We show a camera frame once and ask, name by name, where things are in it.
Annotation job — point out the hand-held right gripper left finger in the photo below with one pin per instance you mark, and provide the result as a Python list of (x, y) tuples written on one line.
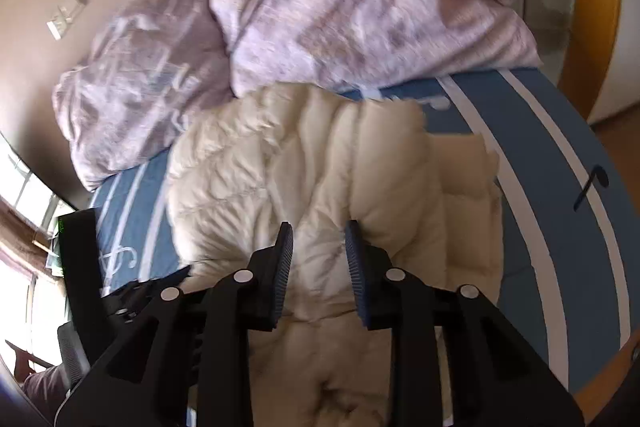
[(281, 277)]

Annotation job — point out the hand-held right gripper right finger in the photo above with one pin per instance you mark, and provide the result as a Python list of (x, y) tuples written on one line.
[(357, 277)]

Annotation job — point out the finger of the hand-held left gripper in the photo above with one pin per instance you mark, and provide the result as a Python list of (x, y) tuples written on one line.
[(145, 294)]

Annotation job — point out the cream quilted down jacket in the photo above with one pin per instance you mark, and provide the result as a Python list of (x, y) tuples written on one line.
[(280, 167)]

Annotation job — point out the window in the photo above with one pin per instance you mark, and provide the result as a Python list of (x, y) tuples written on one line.
[(20, 207)]

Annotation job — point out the grey mesh panel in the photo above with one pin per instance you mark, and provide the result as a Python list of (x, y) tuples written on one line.
[(72, 357)]

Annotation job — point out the lilac printed pillow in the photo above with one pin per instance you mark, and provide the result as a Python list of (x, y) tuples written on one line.
[(145, 72)]

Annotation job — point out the blue striped bedsheet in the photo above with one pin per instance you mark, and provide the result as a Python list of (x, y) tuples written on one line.
[(540, 147)]

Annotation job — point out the lilac printed duvet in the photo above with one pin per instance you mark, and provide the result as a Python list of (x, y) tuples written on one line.
[(360, 2)]

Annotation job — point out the white wall socket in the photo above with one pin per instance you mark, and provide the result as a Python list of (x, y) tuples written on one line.
[(65, 14)]

